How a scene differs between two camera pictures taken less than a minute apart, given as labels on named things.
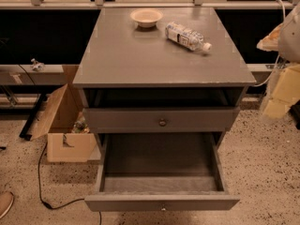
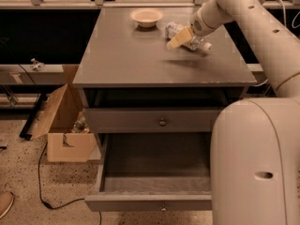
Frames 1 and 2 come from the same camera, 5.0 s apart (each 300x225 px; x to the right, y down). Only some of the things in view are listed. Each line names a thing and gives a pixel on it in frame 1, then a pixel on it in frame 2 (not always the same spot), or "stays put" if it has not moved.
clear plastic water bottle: (186, 37) stays put
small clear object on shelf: (37, 66) stays put
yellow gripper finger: (286, 91) -> (207, 18)
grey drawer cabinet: (160, 89) stays put
